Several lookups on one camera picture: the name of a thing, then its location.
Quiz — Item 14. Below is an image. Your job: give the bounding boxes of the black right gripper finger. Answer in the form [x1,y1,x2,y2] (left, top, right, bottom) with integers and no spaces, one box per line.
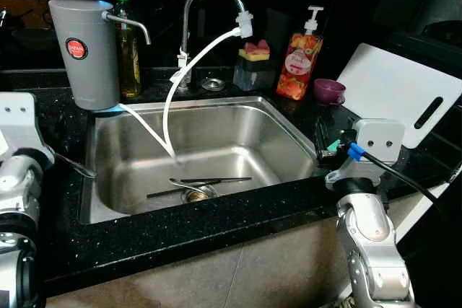
[314,115,331,166]

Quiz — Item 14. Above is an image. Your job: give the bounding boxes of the purple cup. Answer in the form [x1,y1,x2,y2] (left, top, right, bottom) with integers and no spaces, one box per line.
[313,79,347,106]

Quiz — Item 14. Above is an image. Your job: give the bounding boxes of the white cutting board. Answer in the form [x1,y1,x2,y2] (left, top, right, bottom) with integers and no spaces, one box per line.
[336,43,462,150]

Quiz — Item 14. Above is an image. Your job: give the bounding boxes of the orange soap pump bottle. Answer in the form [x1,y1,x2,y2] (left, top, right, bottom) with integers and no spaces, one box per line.
[276,6,324,101]

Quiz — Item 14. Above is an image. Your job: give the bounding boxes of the stainless steel sink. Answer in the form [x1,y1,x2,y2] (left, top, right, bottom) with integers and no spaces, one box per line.
[79,95,326,226]

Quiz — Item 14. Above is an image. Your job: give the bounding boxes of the dark sponge holder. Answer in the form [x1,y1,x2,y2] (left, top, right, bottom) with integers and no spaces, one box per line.
[232,54,274,92]

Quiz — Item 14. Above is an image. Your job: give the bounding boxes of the pink and yellow sponge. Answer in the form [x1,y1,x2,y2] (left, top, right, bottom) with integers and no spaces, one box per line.
[242,39,271,62]

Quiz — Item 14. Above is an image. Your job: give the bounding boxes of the round chrome hole cap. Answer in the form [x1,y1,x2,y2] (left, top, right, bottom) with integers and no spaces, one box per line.
[201,77,226,92]

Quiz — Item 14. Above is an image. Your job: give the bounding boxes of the metal sink drain strainer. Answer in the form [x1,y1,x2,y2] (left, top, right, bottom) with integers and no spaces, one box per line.
[180,184,219,202]

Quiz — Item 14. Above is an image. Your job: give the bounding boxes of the white faucet tip filter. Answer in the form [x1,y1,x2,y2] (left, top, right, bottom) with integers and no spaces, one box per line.
[236,9,255,39]

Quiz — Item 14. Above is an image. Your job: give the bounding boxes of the dark cooking pan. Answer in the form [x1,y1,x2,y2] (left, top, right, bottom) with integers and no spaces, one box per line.
[422,18,462,45]

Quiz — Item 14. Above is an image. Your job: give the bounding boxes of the white tape strips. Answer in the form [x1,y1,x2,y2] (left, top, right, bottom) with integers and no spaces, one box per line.
[175,47,193,82]

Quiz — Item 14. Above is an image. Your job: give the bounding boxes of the beige cabinet front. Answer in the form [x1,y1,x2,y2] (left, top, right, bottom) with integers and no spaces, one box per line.
[45,191,452,308]

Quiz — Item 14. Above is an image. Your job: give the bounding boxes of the oil bottle with green cap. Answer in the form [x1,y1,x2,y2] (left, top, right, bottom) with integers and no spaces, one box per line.
[108,0,143,100]

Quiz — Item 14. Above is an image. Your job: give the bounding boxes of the grey water filter canister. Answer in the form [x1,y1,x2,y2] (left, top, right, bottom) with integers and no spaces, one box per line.
[48,0,152,114]

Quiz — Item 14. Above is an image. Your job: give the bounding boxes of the black cable with blue plug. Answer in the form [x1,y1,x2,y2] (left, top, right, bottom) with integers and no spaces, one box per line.
[346,142,452,219]

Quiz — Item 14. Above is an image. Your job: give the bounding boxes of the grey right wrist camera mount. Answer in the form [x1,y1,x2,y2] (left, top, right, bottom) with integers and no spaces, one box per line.
[352,118,406,164]

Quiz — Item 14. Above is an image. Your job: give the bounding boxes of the white flexible hose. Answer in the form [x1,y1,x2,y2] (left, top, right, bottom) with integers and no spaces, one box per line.
[118,27,243,159]

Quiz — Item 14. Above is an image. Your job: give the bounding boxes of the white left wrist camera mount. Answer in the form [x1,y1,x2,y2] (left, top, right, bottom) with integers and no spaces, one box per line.
[0,92,38,156]

